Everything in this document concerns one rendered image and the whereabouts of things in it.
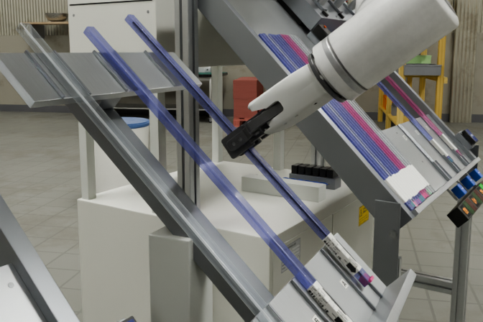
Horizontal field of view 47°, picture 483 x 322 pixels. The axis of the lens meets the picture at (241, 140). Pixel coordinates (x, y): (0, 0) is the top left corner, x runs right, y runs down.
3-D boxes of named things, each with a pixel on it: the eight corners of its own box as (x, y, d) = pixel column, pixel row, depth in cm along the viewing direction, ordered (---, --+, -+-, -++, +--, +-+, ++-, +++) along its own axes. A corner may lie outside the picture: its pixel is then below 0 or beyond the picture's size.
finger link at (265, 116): (300, 89, 71) (285, 105, 76) (251, 116, 68) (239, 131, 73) (305, 97, 71) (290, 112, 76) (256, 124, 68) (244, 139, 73)
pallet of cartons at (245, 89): (292, 118, 868) (292, 77, 857) (282, 128, 762) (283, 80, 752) (242, 117, 883) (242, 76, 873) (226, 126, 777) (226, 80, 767)
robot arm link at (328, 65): (340, 35, 75) (322, 49, 76) (320, 34, 67) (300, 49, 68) (375, 87, 73) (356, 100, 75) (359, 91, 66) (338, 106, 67)
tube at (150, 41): (366, 283, 74) (372, 279, 73) (364, 287, 73) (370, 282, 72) (129, 20, 84) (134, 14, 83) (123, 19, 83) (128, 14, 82)
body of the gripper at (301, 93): (330, 47, 76) (268, 95, 81) (305, 47, 67) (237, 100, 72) (361, 93, 75) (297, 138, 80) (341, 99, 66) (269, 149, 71)
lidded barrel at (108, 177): (160, 192, 419) (158, 117, 410) (139, 208, 374) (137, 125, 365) (101, 190, 426) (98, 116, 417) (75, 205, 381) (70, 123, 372)
